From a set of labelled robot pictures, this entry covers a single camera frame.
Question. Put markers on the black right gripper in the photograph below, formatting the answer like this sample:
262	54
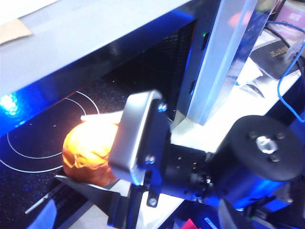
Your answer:
183	171

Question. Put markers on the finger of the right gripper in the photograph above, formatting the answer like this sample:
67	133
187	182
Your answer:
107	202
102	118

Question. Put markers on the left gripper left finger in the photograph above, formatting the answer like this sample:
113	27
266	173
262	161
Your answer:
47	217

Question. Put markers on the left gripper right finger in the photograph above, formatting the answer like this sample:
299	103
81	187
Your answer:
228	221

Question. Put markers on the orange fruit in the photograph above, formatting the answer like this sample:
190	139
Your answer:
88	152

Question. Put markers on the black silver Midea microwave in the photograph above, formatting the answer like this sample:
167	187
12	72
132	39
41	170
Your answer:
71	43

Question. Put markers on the white table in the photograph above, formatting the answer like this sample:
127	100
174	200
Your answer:
215	140

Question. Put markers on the white blue paper cup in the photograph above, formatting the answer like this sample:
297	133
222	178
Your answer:
250	69

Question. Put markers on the black router with antennas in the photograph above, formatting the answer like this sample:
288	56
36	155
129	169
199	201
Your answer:
271	59

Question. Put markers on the white tape tag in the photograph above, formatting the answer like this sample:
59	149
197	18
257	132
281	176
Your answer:
292	50

